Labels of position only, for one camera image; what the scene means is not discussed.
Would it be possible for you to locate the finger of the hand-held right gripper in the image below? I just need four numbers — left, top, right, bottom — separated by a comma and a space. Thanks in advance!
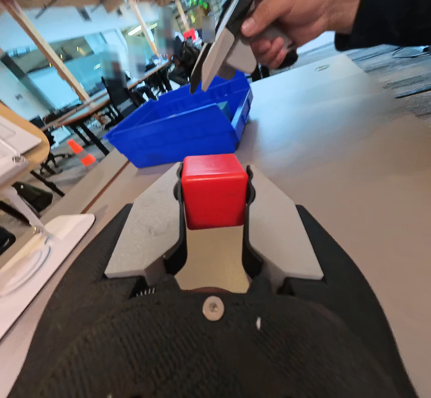
201, 28, 237, 93
189, 41, 216, 95

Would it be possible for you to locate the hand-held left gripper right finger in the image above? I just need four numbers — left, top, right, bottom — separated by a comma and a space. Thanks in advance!
242, 165, 324, 280

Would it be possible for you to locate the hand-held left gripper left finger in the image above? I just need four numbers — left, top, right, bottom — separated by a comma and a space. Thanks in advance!
104, 163, 187, 279

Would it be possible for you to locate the blue plastic storage bin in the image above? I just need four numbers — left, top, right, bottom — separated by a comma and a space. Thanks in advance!
104, 70, 254, 169

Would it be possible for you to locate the red magnetic cube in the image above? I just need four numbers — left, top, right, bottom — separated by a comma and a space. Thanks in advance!
181, 153, 249, 231

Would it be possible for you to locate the person's right hand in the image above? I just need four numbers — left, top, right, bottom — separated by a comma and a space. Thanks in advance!
241, 0, 369, 70

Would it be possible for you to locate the black office chair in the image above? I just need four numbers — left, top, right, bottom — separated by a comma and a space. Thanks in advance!
100, 76, 149, 121

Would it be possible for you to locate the orange traffic cone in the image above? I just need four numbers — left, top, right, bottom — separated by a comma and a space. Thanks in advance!
67, 139, 97, 168

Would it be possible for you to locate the white stand with wooden board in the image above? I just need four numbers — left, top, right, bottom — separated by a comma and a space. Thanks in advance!
0, 101, 96, 339

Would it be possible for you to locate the black bag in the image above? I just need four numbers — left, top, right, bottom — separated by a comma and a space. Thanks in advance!
13, 182, 54, 212

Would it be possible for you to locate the background office desk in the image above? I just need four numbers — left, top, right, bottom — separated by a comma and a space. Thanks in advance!
40, 62, 172, 156

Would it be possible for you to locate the printed instruction sheet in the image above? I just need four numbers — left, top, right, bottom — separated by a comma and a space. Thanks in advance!
0, 116, 42, 156

